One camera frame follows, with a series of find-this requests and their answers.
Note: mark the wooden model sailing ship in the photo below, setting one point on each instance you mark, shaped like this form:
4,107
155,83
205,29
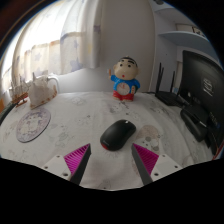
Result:
19,95

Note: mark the white star-print curtain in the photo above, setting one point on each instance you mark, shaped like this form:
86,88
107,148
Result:
56,36

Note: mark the black router with antennas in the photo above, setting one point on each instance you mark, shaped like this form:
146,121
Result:
168,97

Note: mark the large white conch shell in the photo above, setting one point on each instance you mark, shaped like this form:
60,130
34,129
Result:
40,93

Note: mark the cartoon boy clock figurine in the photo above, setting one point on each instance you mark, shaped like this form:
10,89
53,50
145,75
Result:
125,80

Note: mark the black monitor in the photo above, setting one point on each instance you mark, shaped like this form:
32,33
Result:
205,90

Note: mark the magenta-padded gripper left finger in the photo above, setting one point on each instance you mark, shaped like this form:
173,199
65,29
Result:
71,163

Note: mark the white cartoon-print tablecloth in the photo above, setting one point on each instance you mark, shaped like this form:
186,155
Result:
76,123

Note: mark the round purple printed mouse pad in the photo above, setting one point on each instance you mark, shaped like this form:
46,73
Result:
33,125

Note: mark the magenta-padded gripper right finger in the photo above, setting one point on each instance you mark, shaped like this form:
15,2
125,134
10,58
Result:
151,163

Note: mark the black keyboard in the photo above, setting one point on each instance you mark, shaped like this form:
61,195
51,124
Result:
5,115

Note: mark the black computer mouse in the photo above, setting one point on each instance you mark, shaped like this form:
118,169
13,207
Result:
117,134

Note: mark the white shelf unit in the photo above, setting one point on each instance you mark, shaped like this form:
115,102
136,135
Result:
186,36

